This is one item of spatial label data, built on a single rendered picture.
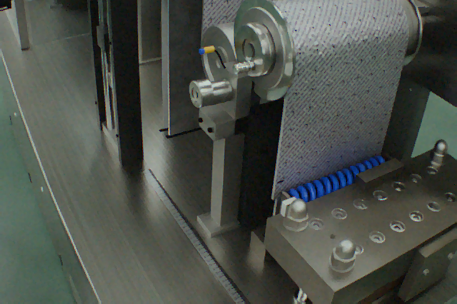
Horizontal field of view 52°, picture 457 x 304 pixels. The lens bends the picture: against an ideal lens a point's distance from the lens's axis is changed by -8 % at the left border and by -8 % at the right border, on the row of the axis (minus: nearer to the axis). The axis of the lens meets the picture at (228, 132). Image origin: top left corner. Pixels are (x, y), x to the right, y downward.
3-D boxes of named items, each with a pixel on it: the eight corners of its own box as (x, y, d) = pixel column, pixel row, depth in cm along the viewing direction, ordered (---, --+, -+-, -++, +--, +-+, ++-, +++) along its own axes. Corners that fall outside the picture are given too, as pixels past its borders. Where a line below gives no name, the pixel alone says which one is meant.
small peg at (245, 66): (235, 63, 66) (238, 73, 66) (253, 59, 67) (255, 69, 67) (230, 65, 67) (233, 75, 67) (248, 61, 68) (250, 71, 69)
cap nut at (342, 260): (323, 259, 66) (328, 237, 63) (343, 250, 68) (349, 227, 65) (339, 277, 63) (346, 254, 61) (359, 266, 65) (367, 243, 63)
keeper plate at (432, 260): (396, 295, 75) (416, 249, 69) (435, 270, 80) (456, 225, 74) (406, 305, 74) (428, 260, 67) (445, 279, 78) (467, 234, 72)
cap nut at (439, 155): (423, 157, 87) (430, 137, 84) (435, 152, 88) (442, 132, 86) (438, 168, 84) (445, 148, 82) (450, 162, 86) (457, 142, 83)
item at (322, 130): (271, 198, 78) (285, 94, 67) (377, 157, 88) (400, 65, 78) (273, 200, 77) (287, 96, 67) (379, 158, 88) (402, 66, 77)
